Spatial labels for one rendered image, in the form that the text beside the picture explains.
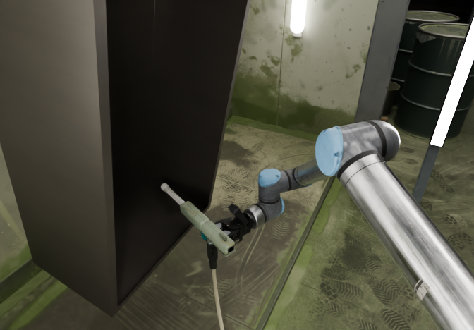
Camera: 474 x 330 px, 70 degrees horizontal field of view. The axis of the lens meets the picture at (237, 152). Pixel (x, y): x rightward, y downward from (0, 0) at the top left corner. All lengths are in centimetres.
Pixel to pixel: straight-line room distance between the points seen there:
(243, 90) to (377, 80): 112
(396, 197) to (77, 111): 67
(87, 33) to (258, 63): 241
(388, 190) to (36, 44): 75
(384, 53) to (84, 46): 227
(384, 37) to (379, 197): 196
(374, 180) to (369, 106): 202
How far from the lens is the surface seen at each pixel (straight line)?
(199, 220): 131
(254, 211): 139
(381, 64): 269
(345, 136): 85
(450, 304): 75
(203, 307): 171
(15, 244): 197
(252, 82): 303
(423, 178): 207
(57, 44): 70
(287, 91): 292
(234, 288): 176
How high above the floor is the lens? 146
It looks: 31 degrees down
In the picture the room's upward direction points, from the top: straight up
